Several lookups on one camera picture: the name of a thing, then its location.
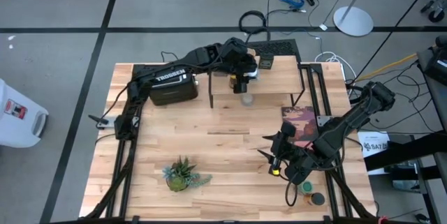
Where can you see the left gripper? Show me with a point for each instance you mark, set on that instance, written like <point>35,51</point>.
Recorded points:
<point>241,60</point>

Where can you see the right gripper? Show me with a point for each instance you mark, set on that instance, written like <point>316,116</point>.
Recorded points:
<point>284,150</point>

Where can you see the yellow-lid onion seasoning jar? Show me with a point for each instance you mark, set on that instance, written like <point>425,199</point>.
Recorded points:
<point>232,81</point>

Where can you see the dark green spice tin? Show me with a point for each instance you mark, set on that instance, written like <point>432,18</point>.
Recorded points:
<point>265,61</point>

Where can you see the green-lid herb jar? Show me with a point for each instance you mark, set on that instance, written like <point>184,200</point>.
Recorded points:
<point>306,187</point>

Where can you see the orange spice grinder black cap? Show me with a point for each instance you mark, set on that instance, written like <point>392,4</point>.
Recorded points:
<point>317,199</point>

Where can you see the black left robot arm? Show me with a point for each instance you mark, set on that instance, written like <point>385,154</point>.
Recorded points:
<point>167,75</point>

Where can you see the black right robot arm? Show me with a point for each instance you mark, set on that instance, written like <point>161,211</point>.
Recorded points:
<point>349,123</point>

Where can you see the wooden shelf with black legs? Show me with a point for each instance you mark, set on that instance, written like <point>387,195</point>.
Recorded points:
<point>279,81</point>

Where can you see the canyon landscape print book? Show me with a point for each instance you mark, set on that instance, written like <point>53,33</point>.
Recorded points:
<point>300,116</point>

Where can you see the black toaster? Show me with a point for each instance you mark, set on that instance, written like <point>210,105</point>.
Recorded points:
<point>174,93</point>

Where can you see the potted artificial succulent plant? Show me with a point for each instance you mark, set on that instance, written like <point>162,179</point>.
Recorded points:
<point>179,177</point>

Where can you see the white printed sign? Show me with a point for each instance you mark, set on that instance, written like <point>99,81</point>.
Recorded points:
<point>373,143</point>

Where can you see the floor lamp with round base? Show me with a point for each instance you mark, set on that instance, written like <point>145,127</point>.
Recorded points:
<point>352,21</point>

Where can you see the black crossbar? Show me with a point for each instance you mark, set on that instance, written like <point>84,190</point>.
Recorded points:
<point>401,150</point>

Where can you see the grey side table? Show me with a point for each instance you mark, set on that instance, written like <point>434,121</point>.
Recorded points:
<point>441,112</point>

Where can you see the black machine on side table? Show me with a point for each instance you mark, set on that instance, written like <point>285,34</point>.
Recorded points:
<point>436,63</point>

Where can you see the white plastic bin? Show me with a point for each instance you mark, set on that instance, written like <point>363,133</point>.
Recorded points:
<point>17,112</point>

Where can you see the black aluminium table frame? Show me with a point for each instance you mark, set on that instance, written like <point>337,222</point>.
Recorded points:
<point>311,91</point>

